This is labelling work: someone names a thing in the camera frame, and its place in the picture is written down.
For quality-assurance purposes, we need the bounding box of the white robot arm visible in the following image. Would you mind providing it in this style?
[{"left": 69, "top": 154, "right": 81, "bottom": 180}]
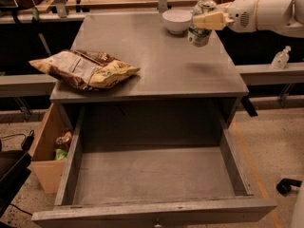
[{"left": 193, "top": 0, "right": 304, "bottom": 38}]

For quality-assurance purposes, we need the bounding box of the cardboard box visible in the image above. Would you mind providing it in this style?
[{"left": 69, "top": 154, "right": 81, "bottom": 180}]
[{"left": 29, "top": 104, "right": 73, "bottom": 194}]

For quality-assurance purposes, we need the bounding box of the orange snack item in box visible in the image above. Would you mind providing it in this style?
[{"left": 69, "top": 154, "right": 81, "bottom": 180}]
[{"left": 56, "top": 131, "right": 72, "bottom": 150}]

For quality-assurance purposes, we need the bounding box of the open grey top drawer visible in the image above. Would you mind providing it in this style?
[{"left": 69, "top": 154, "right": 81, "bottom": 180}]
[{"left": 32, "top": 103, "right": 276, "bottom": 228}]

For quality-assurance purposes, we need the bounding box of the white ceramic bowl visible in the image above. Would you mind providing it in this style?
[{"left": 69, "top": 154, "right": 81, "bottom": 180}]
[{"left": 162, "top": 9, "right": 192, "bottom": 34}]

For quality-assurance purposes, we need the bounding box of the black chair caster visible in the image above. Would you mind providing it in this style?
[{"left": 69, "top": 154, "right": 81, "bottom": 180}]
[{"left": 276, "top": 179, "right": 302, "bottom": 195}]

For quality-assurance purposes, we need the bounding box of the black equipment at left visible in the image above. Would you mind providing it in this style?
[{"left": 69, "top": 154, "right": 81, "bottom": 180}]
[{"left": 0, "top": 150, "right": 31, "bottom": 217}]

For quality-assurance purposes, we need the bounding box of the clear sanitizer bottle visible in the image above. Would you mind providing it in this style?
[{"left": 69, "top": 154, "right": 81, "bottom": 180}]
[{"left": 271, "top": 46, "right": 291, "bottom": 69}]

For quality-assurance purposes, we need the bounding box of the green snack bag in box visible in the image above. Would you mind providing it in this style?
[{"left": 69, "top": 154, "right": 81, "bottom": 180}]
[{"left": 54, "top": 149, "right": 67, "bottom": 161}]

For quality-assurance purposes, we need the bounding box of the grey cabinet counter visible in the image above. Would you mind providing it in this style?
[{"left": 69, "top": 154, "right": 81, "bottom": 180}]
[{"left": 49, "top": 12, "right": 250, "bottom": 130}]

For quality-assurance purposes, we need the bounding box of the yellow brown chip bag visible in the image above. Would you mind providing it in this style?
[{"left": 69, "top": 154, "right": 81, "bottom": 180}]
[{"left": 29, "top": 50, "right": 139, "bottom": 90}]

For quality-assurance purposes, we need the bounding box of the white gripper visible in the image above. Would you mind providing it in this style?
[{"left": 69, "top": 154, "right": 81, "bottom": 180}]
[{"left": 193, "top": 0, "right": 258, "bottom": 32}]

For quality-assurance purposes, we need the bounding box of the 7up soda can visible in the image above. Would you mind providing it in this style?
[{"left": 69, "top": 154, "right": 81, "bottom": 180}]
[{"left": 188, "top": 0, "right": 217, "bottom": 48}]

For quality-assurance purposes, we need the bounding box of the black cable with plug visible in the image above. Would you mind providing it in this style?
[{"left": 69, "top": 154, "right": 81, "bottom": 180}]
[{"left": 0, "top": 129, "right": 36, "bottom": 151}]

